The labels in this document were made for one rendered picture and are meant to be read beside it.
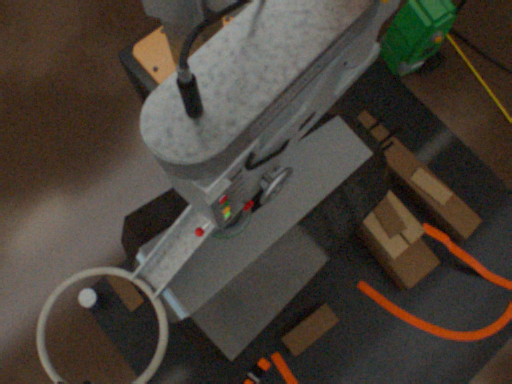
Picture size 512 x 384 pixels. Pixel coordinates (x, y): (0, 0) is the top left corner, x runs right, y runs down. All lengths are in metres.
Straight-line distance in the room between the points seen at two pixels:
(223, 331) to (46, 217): 1.50
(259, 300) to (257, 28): 1.14
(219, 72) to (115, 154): 1.94
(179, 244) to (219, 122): 0.79
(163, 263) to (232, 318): 0.37
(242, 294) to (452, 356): 1.40
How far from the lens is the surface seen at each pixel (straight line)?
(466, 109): 3.23
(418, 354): 2.72
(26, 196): 3.07
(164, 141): 1.00
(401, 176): 2.73
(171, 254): 1.71
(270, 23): 1.13
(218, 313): 1.83
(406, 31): 2.93
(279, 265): 1.86
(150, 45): 2.28
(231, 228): 1.78
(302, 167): 1.89
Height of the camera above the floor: 2.59
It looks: 73 degrees down
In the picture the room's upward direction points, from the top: 3 degrees counter-clockwise
